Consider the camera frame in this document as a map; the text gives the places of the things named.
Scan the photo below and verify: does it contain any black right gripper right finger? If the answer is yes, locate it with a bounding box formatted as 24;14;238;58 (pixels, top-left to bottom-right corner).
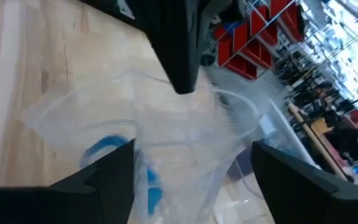
251;141;358;224

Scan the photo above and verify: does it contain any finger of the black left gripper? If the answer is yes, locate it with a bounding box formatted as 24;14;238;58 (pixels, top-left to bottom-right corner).
126;0;213;95

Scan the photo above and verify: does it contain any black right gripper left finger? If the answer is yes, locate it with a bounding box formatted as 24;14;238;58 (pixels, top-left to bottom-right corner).
0;139;135;224

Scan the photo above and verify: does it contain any blue cohesive bandage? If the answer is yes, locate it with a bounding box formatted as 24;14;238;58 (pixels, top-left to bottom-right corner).
79;134;164;216

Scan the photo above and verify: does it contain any clear plastic wrapper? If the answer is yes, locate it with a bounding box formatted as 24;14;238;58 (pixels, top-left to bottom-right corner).
20;68;316;224

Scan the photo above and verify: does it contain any wooden bench edge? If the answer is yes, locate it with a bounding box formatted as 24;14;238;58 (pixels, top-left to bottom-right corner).
287;102;352;182

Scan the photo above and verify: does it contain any large red storage bin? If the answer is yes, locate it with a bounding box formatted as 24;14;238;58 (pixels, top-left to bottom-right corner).
250;0;306;46
216;23;273;80

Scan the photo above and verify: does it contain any person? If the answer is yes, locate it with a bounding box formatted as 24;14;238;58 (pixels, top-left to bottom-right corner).
324;124;358;163

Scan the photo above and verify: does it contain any metal shelving rack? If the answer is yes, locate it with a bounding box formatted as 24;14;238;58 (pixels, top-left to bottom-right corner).
206;0;309;82

